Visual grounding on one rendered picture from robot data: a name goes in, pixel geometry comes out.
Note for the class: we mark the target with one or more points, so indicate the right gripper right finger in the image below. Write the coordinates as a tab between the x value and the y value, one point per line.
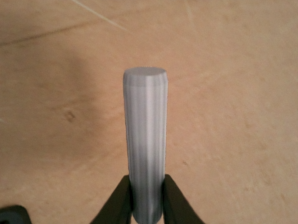
176	208

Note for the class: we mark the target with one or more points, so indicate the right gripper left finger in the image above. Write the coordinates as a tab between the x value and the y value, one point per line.
117	209

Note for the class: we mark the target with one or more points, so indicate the grey metal cylinder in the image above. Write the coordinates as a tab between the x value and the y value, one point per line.
145	91

